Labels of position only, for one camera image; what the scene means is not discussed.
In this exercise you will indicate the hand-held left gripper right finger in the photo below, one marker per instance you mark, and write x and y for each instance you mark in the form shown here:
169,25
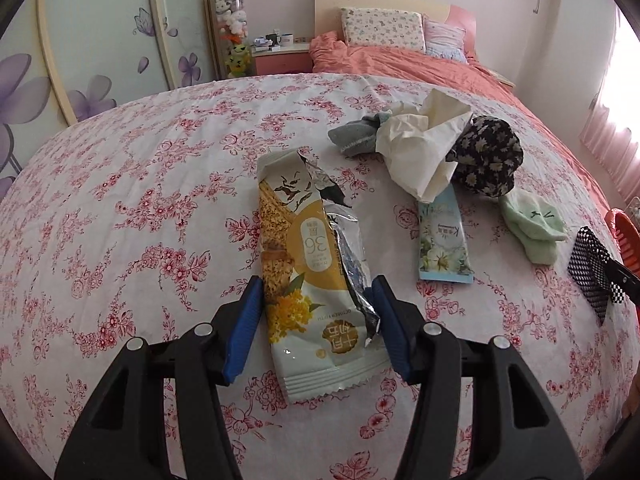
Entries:
392,330

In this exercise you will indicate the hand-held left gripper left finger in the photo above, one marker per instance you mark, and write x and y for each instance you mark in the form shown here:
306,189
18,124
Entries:
244,330

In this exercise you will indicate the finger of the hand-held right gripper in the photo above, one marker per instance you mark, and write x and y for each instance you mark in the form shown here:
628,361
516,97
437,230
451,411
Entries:
627,282

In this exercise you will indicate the black mesh cloth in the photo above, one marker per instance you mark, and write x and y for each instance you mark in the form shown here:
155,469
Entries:
590,265

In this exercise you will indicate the red plastic laundry basket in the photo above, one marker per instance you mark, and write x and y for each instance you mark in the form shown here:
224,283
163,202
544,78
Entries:
625,232

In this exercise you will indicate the yellow white snack wrapper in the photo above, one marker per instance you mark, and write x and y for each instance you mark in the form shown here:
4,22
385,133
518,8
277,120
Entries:
300,280

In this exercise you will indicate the dark floral cloth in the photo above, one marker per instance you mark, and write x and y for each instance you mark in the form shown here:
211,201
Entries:
490,155

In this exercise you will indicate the light blue tissue pack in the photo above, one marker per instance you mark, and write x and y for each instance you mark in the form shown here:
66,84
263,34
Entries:
445,245

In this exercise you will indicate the light green sock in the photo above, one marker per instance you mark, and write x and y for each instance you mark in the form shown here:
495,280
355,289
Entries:
530,225

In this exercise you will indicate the pink window curtain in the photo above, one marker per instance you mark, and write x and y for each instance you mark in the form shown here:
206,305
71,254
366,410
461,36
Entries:
615,150

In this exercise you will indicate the pink floral tablecloth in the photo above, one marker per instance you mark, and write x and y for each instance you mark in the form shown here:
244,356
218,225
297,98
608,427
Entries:
150,210

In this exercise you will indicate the crumpled cream cloth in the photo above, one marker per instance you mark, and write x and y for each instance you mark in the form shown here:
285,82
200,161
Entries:
415,150

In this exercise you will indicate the grey sock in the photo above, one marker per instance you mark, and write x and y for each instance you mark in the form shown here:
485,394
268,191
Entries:
350,137

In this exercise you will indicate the coral duvet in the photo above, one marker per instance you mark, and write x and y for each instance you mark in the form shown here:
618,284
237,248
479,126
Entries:
400,62

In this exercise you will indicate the green yellow plush toy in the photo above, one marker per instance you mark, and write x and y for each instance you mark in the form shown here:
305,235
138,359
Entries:
237,60

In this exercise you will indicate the white mug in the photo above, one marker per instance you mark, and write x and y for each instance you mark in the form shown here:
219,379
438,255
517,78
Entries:
285,39

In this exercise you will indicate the pink striped pillow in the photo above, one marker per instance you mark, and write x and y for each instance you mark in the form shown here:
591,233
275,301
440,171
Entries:
445,40

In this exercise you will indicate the floral print pillow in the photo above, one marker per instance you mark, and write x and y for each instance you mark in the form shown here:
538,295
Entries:
382,30

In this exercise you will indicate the wardrobe with purple flower doors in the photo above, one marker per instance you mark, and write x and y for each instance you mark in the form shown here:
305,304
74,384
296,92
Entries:
100,50

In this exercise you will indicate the stuffed toys pile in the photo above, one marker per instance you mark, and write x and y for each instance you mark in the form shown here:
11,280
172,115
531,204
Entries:
231,15

